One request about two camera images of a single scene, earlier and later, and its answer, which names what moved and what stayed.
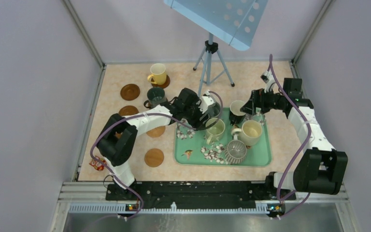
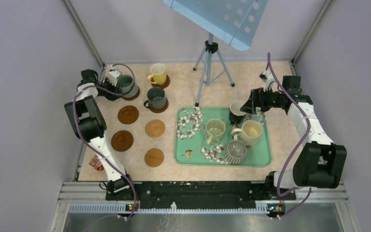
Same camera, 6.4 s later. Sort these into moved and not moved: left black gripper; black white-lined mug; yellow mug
Moved: left black gripper
Not moved: yellow mug; black white-lined mug
